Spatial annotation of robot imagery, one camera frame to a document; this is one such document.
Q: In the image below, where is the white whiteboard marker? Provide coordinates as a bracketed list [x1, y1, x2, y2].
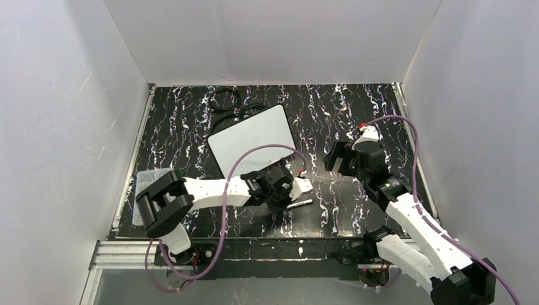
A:
[287, 200, 313, 209]

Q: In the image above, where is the white whiteboard black frame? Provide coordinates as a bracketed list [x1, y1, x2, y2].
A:
[207, 104, 297, 177]

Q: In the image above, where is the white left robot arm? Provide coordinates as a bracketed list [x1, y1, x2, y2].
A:
[136, 166, 303, 258]

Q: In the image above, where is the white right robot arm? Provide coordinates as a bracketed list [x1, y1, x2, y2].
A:
[323, 140, 496, 304]

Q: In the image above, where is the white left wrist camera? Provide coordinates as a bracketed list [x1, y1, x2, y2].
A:
[289, 177, 313, 201]

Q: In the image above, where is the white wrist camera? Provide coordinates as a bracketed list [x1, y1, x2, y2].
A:
[352, 123, 379, 151]
[289, 177, 313, 201]

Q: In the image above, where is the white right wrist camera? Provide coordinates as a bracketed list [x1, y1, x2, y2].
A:
[352, 123, 379, 151]

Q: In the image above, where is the aluminium table edge rail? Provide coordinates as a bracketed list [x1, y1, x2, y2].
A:
[392, 82, 440, 224]

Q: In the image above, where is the black coiled cable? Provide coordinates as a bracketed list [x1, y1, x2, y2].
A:
[209, 86, 243, 112]

